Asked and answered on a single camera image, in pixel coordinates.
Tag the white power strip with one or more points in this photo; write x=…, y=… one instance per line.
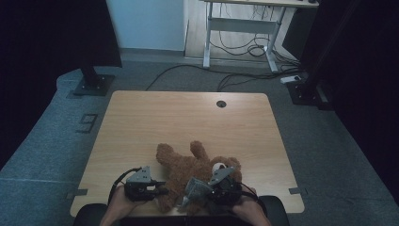
x=290, y=79

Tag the dark floor socket plate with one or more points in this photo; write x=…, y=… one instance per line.
x=87, y=123

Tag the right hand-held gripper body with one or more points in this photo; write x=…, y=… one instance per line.
x=227, y=191

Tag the black chair armrest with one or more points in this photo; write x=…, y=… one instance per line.
x=89, y=215
x=277, y=210

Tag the brown teddy bear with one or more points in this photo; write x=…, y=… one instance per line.
x=185, y=169

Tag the grey sock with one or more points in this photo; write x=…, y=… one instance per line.
x=196, y=190

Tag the person's right hand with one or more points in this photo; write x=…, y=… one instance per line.
x=249, y=207

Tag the person's left hand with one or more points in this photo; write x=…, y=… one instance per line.
x=119, y=205

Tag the black curtain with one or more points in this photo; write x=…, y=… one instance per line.
x=37, y=62
x=376, y=94

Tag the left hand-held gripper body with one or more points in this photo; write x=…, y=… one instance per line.
x=138, y=188

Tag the black stand with square base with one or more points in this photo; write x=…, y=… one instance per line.
x=94, y=84

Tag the black stand with slanted post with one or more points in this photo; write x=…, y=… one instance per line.
x=306, y=91

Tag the grey tape strip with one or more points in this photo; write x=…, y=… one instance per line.
x=298, y=190
x=76, y=193

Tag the white desk frame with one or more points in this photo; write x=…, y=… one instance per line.
x=241, y=25

